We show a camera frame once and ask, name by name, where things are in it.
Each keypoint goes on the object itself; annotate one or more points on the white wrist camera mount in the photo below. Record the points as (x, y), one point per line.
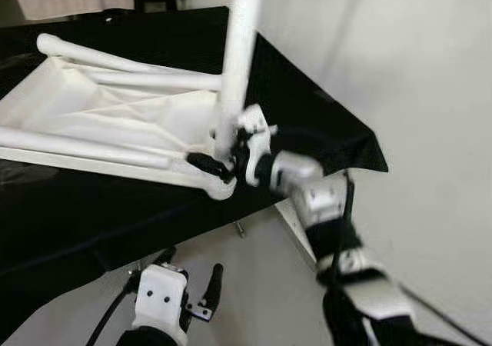
(160, 296)
(257, 161)

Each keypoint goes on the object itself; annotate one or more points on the white plastic table top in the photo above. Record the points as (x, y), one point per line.
(92, 115)

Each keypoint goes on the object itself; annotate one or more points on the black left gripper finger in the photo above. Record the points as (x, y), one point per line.
(214, 286)

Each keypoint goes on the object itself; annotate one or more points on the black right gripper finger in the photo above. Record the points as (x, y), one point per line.
(209, 165)

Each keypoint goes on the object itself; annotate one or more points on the black tablecloth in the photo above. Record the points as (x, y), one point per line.
(77, 223)

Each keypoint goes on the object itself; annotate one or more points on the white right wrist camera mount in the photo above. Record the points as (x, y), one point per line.
(257, 161)

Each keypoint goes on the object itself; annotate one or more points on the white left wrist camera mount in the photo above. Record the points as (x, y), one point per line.
(160, 296)

